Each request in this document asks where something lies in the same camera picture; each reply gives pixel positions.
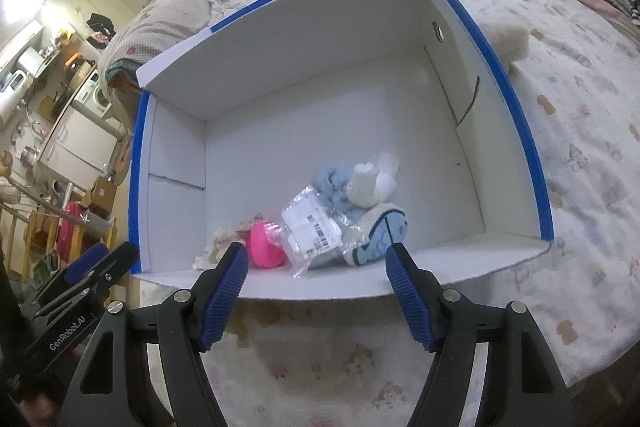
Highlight cream sock with blue trim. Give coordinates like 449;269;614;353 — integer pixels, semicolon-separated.
342;202;408;268

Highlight brown cardboard box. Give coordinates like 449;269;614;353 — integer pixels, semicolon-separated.
82;177;118;215

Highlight cream floral cloth piece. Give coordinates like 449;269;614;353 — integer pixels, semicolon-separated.
192;221;261;270

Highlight pink plush ball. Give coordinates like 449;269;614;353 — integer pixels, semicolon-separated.
249;222;288;269

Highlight blue and white cardboard box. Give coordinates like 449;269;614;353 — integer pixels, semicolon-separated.
127;0;556;303

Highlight clear plastic packet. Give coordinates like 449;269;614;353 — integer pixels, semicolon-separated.
280;187;358;280

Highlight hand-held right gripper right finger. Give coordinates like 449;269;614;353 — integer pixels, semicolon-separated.
384;242;573;427

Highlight white washing machine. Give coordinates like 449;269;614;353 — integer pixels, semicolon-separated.
70;67;113;112

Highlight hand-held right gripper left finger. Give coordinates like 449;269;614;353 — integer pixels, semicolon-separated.
60;242;250;427

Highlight hanging dark clothes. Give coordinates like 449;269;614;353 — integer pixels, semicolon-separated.
86;13;118;50

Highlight pink bag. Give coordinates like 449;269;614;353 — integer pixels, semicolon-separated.
56;202;91;263

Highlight white kitchen cabinet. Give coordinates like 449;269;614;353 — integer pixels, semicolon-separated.
37;107;123;180

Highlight cream fluffy plush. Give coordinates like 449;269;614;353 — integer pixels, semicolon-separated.
475;18;531;75

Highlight bed frame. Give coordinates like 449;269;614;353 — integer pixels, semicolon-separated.
102;59;146;108

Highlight beige printed quilt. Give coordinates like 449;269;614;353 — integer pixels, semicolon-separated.
97;0;321;80

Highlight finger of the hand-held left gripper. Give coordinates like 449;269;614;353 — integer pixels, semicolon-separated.
30;241;140;323
32;243;111;303

